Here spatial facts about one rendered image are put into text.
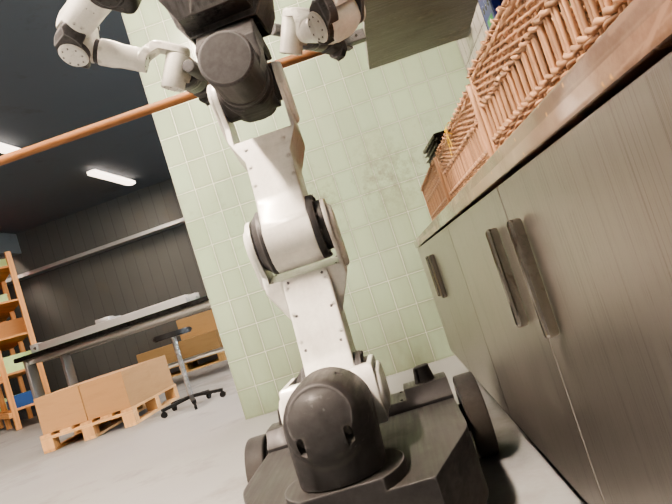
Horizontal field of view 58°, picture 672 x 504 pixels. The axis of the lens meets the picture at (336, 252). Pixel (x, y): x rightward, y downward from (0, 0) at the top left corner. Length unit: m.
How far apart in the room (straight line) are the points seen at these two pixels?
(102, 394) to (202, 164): 2.22
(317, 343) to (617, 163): 0.91
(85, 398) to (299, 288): 3.75
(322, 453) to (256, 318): 2.19
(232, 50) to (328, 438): 0.74
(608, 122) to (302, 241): 0.90
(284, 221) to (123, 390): 3.65
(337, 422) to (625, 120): 0.69
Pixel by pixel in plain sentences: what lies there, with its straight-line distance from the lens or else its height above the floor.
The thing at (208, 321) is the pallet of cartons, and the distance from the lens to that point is 9.76.
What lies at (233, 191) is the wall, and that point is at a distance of 3.19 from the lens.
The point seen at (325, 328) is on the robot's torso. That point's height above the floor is 0.42.
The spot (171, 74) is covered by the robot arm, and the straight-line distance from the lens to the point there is 1.81.
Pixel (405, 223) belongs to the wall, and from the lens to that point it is 3.08.
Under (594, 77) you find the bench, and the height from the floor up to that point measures 0.56.
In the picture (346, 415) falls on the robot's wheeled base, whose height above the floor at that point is 0.29.
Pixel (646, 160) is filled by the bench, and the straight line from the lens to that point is 0.41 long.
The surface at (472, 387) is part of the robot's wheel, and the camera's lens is 1.48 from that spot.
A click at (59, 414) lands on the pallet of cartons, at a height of 0.24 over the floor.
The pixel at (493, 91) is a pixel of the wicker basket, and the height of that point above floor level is 0.67.
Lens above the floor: 0.48
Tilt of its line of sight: 3 degrees up
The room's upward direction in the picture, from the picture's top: 18 degrees counter-clockwise
